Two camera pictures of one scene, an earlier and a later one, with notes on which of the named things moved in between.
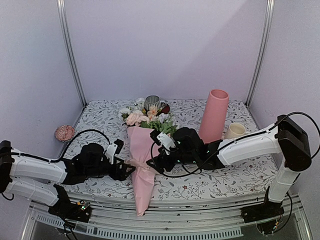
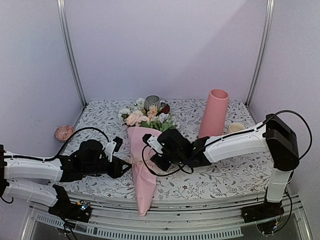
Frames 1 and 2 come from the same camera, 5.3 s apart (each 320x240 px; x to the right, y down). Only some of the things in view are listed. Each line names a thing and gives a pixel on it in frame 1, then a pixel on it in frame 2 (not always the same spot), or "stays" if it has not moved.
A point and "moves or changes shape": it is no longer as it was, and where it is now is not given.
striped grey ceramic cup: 152,100 stays
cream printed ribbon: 133,162 moves or changes shape
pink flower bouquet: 143,127 stays
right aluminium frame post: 266,39 stays
